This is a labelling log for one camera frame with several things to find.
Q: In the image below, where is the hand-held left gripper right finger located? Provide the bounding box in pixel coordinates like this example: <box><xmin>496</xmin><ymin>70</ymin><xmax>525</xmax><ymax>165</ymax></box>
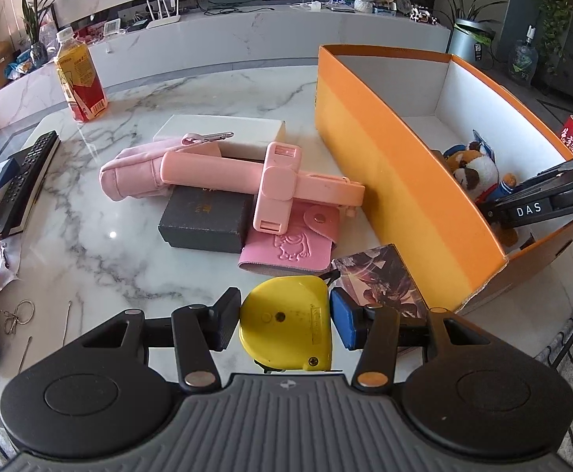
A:
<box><xmin>330</xmin><ymin>288</ymin><xmax>501</xmax><ymax>388</ymax></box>

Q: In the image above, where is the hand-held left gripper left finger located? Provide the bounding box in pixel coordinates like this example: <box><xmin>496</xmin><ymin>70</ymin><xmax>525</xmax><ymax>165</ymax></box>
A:
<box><xmin>72</xmin><ymin>286</ymin><xmax>243</xmax><ymax>390</ymax></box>

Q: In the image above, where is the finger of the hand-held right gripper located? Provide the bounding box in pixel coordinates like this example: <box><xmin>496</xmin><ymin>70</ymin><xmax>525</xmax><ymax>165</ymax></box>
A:
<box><xmin>530</xmin><ymin>163</ymin><xmax>573</xmax><ymax>192</ymax></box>

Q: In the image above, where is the yellow tape measure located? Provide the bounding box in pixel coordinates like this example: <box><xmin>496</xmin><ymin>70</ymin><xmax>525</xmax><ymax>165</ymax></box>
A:
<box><xmin>238</xmin><ymin>277</ymin><xmax>335</xmax><ymax>373</ymax></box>

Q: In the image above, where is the brown white plush toy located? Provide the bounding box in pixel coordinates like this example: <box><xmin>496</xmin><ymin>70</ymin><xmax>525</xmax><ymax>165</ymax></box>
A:
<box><xmin>441</xmin><ymin>140</ymin><xmax>521</xmax><ymax>247</ymax></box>

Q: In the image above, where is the pink embossed card wallet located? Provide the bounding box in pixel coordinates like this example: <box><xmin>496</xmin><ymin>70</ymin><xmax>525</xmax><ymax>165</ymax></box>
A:
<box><xmin>237</xmin><ymin>204</ymin><xmax>341</xmax><ymax>276</ymax></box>

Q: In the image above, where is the black small box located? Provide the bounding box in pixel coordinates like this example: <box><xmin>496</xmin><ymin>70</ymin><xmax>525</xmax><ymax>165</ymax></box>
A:
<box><xmin>157</xmin><ymin>184</ymin><xmax>255</xmax><ymax>255</ymax></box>

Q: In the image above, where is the orange cardboard box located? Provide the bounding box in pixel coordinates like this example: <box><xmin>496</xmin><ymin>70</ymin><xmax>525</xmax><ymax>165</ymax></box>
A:
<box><xmin>313</xmin><ymin>44</ymin><xmax>573</xmax><ymax>315</ymax></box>

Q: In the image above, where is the pink fabric pouch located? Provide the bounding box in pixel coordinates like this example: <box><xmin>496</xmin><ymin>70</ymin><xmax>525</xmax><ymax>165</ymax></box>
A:
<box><xmin>100</xmin><ymin>130</ymin><xmax>235</xmax><ymax>202</ymax></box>

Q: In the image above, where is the illustrated card box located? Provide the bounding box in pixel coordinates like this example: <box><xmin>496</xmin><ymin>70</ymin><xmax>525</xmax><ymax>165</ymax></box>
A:
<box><xmin>331</xmin><ymin>243</ymin><xmax>432</xmax><ymax>323</ymax></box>

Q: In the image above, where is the pink selfie stick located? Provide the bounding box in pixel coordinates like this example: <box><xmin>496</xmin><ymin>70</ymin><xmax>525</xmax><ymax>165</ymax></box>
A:
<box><xmin>160</xmin><ymin>141</ymin><xmax>366</xmax><ymax>234</ymax></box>

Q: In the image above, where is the metal needle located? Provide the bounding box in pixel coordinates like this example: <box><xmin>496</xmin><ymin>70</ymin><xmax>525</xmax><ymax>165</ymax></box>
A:
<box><xmin>18</xmin><ymin>336</ymin><xmax>33</xmax><ymax>374</ymax></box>
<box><xmin>62</xmin><ymin>300</ymin><xmax>76</xmax><ymax>348</ymax></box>

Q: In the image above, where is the grey pot with plant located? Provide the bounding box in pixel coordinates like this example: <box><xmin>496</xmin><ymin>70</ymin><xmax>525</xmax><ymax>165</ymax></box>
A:
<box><xmin>431</xmin><ymin>0</ymin><xmax>508</xmax><ymax>65</ymax></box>

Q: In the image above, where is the bushy green plant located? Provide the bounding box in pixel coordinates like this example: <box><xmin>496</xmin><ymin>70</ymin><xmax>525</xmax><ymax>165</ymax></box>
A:
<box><xmin>537</xmin><ymin>0</ymin><xmax>573</xmax><ymax>74</ymax></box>

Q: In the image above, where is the white flat box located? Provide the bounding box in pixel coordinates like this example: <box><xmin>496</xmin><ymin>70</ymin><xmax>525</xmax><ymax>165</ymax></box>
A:
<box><xmin>153</xmin><ymin>114</ymin><xmax>287</xmax><ymax>160</ymax></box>

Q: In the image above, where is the clear plastic wrapper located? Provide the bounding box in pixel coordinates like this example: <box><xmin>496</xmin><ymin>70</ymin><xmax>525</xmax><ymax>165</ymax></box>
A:
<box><xmin>0</xmin><ymin>236</ymin><xmax>22</xmax><ymax>296</ymax></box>

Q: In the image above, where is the black remote control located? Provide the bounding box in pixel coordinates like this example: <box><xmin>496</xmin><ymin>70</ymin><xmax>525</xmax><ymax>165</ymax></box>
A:
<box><xmin>0</xmin><ymin>130</ymin><xmax>61</xmax><ymax>237</ymax></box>

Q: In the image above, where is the yellow red drink bottle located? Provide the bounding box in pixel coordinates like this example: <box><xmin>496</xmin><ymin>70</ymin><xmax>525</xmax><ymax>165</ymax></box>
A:
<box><xmin>53</xmin><ymin>28</ymin><xmax>109</xmax><ymax>124</ymax></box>

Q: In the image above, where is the white marble console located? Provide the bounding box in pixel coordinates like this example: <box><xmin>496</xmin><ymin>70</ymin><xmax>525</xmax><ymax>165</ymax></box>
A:
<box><xmin>0</xmin><ymin>5</ymin><xmax>452</xmax><ymax>133</ymax></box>

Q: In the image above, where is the white router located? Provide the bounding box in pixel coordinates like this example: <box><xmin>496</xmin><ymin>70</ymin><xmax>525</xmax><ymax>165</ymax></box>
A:
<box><xmin>146</xmin><ymin>0</ymin><xmax>181</xmax><ymax>29</ymax></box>

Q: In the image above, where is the slim leafy potted plant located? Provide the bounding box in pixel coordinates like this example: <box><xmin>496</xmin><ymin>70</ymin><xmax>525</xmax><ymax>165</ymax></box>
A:
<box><xmin>21</xmin><ymin>0</ymin><xmax>58</xmax><ymax>67</ymax></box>

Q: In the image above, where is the pile of snack packets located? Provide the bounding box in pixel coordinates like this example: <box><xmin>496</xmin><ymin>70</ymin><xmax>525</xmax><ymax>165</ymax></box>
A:
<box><xmin>8</xmin><ymin>52</ymin><xmax>35</xmax><ymax>79</ymax></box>

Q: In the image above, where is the metal key ring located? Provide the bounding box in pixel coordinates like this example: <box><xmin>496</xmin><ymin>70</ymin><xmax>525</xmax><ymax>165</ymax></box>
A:
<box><xmin>4</xmin><ymin>300</ymin><xmax>35</xmax><ymax>334</ymax></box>

